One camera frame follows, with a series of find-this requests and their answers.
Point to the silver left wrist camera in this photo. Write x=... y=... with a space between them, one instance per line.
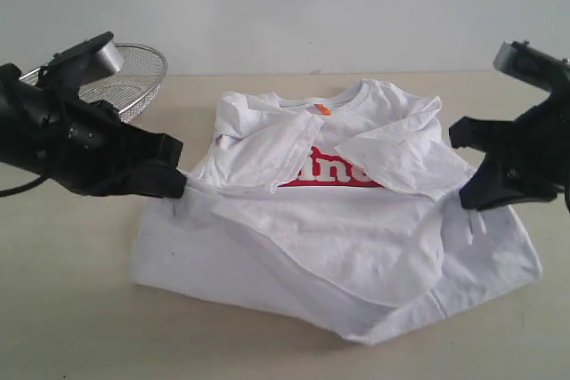
x=84 y=63

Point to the orange paper tag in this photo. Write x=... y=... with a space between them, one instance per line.
x=322 y=109

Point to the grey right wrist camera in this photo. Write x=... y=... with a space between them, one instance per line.
x=527 y=64

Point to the metal wire mesh basket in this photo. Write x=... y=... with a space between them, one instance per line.
x=116 y=99

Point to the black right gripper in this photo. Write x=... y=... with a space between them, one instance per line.
x=528 y=157

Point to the white t-shirt red Chinese logo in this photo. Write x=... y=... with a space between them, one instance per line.
x=351 y=222

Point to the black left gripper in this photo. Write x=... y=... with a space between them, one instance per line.
x=84 y=156

